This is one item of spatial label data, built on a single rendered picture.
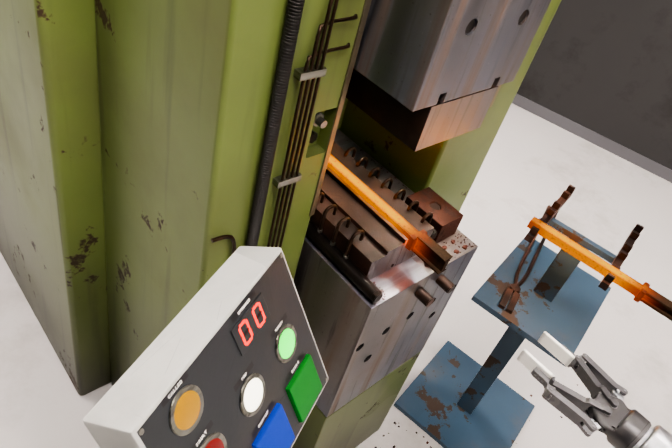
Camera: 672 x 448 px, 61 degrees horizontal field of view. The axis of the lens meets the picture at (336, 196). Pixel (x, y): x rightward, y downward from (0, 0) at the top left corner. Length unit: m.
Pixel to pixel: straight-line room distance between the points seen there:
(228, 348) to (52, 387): 1.40
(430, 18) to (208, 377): 0.59
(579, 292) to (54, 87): 1.52
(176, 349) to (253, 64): 0.41
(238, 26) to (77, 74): 0.54
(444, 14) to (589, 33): 3.32
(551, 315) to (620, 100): 2.64
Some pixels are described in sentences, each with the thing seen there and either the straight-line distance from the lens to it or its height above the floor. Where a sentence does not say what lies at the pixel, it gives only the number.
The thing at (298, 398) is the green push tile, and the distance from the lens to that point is 0.94.
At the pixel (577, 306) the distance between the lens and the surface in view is 1.87.
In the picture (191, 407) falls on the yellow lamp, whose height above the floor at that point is 1.16.
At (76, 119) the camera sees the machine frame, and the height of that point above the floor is 1.06.
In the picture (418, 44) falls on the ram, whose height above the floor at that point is 1.47.
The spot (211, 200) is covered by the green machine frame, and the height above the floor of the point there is 1.17.
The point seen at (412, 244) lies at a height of 1.00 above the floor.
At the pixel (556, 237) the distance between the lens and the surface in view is 1.58.
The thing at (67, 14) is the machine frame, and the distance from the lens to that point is 1.22.
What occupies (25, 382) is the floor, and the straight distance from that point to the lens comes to 2.17.
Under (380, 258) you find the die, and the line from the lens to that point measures 1.22.
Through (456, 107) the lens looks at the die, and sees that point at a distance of 1.05.
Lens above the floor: 1.81
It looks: 39 degrees down
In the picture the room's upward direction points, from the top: 16 degrees clockwise
